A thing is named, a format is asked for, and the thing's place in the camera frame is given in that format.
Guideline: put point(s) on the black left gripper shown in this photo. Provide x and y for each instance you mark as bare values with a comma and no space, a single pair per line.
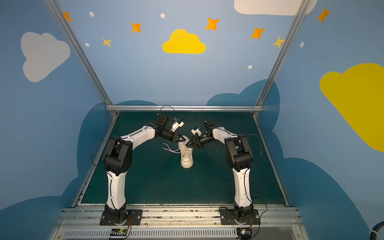
173,135

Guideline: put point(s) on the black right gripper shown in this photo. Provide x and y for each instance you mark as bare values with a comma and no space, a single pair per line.
197,141

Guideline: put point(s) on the white knit sneaker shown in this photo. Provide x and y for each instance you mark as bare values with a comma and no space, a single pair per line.
186,154

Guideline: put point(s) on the white shoelace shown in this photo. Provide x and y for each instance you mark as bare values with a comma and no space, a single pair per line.
167,148

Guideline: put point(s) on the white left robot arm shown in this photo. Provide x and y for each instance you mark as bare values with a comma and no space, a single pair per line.
118,159

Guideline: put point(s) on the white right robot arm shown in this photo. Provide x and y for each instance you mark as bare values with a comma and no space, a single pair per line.
239,158

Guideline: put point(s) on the right green circuit board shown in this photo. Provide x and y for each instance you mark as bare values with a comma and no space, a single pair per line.
243,234

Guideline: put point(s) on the green circuit board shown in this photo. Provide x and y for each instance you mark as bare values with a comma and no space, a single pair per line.
243,234
118,234

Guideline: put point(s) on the left green circuit board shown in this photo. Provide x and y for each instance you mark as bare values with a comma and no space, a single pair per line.
118,234

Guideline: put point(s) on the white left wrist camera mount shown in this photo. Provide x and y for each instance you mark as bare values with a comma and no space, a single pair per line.
177,124

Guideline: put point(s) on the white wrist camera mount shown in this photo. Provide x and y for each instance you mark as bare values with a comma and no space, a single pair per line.
196,132
177,124

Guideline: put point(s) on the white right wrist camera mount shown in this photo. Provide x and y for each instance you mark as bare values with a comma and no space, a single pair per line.
196,132

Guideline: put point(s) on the left side aluminium table rail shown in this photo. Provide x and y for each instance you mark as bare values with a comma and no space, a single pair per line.
95,134

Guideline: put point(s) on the aluminium table rail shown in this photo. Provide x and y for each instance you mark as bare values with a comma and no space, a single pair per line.
95,134
270,159

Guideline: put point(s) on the rear horizontal aluminium frame bar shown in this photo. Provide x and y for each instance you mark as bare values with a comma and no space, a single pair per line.
138,108

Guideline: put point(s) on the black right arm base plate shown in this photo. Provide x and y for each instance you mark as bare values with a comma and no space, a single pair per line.
232,217

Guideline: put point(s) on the right side aluminium table rail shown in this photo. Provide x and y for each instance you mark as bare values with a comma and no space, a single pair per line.
270,159

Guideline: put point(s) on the right rear aluminium frame post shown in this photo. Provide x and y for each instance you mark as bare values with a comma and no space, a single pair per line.
292,32

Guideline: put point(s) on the aluminium frame post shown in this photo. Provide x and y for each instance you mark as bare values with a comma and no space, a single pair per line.
57,12
292,32

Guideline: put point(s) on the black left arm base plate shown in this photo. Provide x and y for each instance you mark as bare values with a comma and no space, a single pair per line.
122,217

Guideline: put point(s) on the front aluminium rail platform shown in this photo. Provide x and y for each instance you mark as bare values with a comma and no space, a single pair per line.
180,222

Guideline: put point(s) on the left rear aluminium frame post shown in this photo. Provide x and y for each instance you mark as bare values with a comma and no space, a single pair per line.
57,12

